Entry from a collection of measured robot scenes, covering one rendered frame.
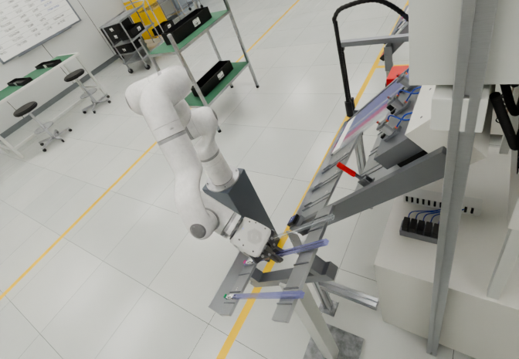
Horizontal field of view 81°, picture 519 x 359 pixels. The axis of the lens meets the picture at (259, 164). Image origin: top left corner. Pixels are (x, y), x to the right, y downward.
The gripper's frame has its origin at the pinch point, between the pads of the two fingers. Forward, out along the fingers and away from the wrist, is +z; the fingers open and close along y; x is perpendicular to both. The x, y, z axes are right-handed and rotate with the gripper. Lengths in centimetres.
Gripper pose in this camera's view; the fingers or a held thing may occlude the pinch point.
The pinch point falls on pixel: (277, 254)
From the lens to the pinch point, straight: 98.9
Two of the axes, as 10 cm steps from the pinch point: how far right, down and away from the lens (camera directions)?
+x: -2.9, 4.7, 8.3
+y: 4.5, -7.0, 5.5
